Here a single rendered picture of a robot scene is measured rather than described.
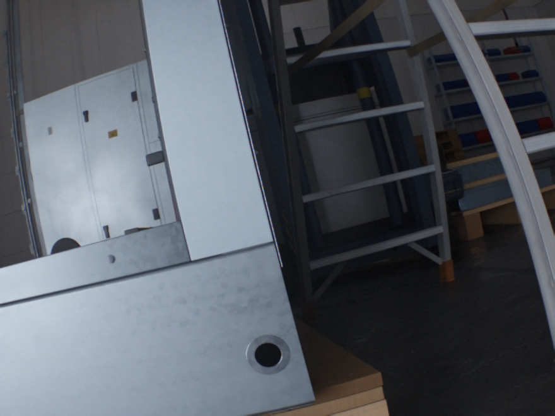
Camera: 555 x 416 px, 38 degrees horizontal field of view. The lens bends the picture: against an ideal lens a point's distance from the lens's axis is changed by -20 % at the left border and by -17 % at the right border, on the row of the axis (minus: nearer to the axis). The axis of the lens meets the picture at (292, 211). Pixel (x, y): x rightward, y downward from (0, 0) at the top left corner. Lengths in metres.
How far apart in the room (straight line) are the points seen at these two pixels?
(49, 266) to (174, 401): 0.23
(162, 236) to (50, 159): 7.68
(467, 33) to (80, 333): 0.78
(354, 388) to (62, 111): 7.72
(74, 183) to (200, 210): 7.62
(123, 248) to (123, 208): 7.54
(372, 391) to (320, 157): 3.38
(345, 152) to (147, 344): 3.54
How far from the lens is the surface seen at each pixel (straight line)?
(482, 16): 2.36
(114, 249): 1.10
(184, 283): 1.10
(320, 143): 4.57
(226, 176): 1.10
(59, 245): 1.37
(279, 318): 1.11
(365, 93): 4.49
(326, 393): 1.22
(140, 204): 8.63
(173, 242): 1.10
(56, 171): 8.75
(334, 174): 4.57
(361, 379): 1.23
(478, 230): 4.83
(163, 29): 1.13
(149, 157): 2.73
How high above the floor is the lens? 0.41
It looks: 1 degrees down
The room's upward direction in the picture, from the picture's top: 14 degrees counter-clockwise
